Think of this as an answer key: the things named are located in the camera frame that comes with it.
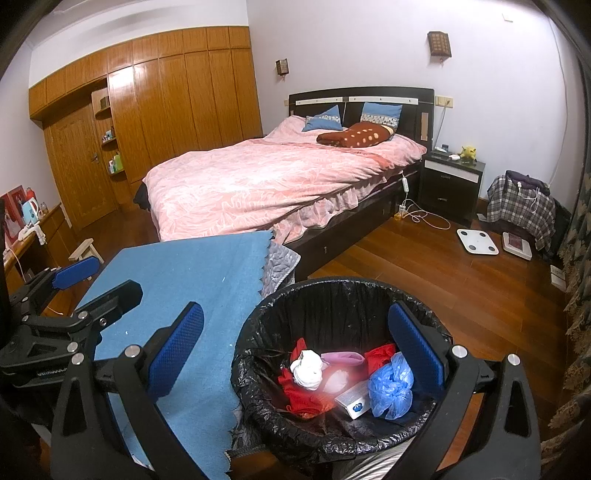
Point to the wooden wardrobe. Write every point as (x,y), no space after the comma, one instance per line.
(184,101)

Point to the red cloth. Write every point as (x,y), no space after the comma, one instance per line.
(302,397)

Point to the dark wooden bed frame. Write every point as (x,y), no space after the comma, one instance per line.
(408,117)

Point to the small wooden stool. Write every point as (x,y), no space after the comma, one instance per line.
(83,247)

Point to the wooden desk with items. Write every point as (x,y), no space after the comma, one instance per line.
(51,230)

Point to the blue plastic bag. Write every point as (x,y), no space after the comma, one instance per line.
(390,385)

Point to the white bathroom scale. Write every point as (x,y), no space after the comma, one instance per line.
(478,241)

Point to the wooden door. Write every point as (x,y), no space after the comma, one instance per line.
(74,170)

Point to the green bottle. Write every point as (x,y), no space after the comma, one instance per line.
(117,161)

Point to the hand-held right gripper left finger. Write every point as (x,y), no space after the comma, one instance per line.
(178,350)

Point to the beige wall socket panel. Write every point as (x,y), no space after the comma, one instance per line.
(444,100)

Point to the black cloth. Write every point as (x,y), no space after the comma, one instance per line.
(141,196)

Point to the small wall lamp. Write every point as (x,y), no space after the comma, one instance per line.
(282,67)

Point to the red plastic bag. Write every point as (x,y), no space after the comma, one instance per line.
(378,355)

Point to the pink fabric pouch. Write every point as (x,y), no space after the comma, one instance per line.
(341,357)

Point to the red photo frame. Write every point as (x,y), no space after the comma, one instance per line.
(11,203)

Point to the brown dotted pillow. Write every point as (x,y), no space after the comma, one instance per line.
(355,134)

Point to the dark patterned curtain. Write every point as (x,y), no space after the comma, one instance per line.
(577,258)

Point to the small white box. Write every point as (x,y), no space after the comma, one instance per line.
(557,278)

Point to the white and red scale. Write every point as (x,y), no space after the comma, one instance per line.
(517,244)

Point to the yellow plush toy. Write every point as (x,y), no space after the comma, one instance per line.
(467,153)

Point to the blue felt table cloth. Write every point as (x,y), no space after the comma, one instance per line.
(184,267)

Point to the pink quilt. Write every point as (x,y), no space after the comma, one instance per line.
(277,184)

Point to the plaid cloth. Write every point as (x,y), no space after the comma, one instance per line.
(521,203)

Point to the large wall lamp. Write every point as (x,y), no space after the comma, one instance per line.
(438,45)

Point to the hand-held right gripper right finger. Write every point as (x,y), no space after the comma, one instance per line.
(415,350)

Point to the power strip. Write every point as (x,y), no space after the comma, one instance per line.
(401,213)

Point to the blue pillow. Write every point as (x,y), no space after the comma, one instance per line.
(381,113)
(325,119)

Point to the black nightstand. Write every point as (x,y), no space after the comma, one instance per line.
(448,194)

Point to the black lined trash bin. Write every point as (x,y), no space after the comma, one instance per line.
(323,295)

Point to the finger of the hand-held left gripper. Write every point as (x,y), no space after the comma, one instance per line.
(111,297)
(76,272)

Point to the dark jacket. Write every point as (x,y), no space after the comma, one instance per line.
(521,177)

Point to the white cloth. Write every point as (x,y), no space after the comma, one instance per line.
(34,229)
(307,369)

